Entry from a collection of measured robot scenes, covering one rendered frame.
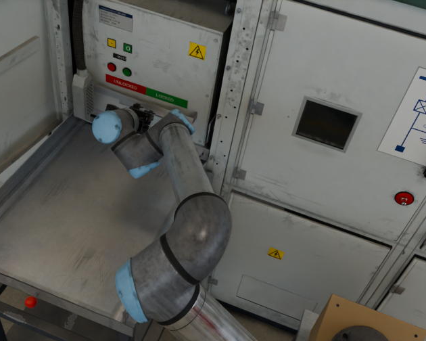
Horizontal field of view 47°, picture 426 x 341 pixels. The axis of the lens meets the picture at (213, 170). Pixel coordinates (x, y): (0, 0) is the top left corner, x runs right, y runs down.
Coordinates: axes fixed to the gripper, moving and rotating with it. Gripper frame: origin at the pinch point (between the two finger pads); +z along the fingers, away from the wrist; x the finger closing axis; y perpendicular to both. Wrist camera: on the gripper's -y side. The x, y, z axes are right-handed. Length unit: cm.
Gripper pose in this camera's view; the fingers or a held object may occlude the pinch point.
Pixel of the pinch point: (142, 114)
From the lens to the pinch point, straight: 179.2
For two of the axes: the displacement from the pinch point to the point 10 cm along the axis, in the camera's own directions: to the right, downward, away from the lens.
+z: 2.1, -2.0, 9.6
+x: 2.8, -9.2, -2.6
